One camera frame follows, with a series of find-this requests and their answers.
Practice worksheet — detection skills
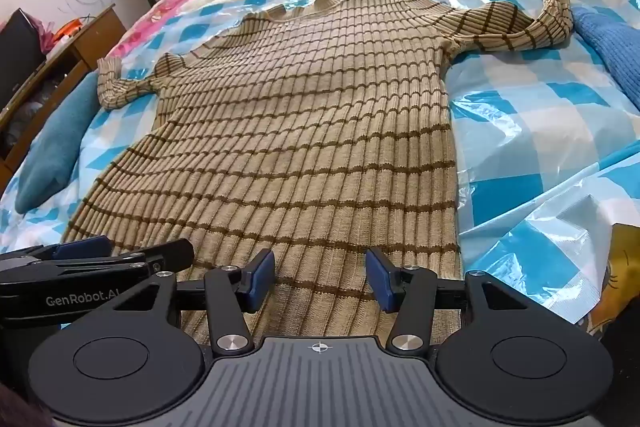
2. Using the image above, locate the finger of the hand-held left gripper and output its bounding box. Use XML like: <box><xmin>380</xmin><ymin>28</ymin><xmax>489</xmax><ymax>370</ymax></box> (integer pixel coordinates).
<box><xmin>0</xmin><ymin>236</ymin><xmax>112</xmax><ymax>269</ymax></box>
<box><xmin>45</xmin><ymin>238</ymin><xmax>195</xmax><ymax>281</ymax></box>

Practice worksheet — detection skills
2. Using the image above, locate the wooden cabinet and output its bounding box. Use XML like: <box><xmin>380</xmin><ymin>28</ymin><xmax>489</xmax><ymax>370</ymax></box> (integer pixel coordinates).
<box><xmin>0</xmin><ymin>4</ymin><xmax>128</xmax><ymax>180</ymax></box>

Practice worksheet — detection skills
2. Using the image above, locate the black box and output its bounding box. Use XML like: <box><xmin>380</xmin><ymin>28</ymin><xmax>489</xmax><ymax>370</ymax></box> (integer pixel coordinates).
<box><xmin>0</xmin><ymin>8</ymin><xmax>46</xmax><ymax>108</ymax></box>

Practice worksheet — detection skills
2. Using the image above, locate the beige striped knit sweater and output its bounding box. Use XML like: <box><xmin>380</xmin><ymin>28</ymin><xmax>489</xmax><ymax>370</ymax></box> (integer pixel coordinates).
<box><xmin>61</xmin><ymin>0</ymin><xmax>573</xmax><ymax>343</ymax></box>

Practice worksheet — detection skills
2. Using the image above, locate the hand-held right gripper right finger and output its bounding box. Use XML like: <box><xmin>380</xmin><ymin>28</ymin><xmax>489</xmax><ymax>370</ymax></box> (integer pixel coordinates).
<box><xmin>365</xmin><ymin>248</ymin><xmax>538</xmax><ymax>355</ymax></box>

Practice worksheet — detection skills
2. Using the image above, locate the blue knitted sweater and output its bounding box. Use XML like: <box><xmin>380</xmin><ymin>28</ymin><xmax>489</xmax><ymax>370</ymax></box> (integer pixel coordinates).
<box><xmin>570</xmin><ymin>6</ymin><xmax>640</xmax><ymax>112</ymax></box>

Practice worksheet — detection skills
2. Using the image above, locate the orange packet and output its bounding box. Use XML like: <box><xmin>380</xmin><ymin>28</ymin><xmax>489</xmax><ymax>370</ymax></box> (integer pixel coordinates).
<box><xmin>52</xmin><ymin>19</ymin><xmax>86</xmax><ymax>42</ymax></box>

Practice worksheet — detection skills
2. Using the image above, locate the pink plastic bag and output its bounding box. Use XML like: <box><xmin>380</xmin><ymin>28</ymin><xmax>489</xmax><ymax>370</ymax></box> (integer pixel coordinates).
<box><xmin>39</xmin><ymin>21</ymin><xmax>59</xmax><ymax>55</ymax></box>

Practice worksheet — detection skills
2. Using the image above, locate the yellow cartoon printed fabric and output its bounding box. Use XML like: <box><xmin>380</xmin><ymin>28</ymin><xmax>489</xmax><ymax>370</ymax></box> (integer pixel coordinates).
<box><xmin>585</xmin><ymin>222</ymin><xmax>640</xmax><ymax>338</ymax></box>

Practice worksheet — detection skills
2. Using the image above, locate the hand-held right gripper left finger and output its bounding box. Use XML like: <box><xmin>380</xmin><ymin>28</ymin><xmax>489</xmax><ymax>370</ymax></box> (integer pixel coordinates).
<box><xmin>100</xmin><ymin>249</ymin><xmax>277</xmax><ymax>355</ymax></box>

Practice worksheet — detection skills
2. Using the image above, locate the blue checked plastic sheet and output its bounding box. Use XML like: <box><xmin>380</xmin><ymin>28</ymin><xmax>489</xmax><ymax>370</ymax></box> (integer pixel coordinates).
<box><xmin>0</xmin><ymin>0</ymin><xmax>640</xmax><ymax>323</ymax></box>

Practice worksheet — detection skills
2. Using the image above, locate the teal cloth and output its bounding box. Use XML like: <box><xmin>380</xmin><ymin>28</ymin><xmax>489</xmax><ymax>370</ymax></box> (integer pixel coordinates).
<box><xmin>14</xmin><ymin>72</ymin><xmax>101</xmax><ymax>214</ymax></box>

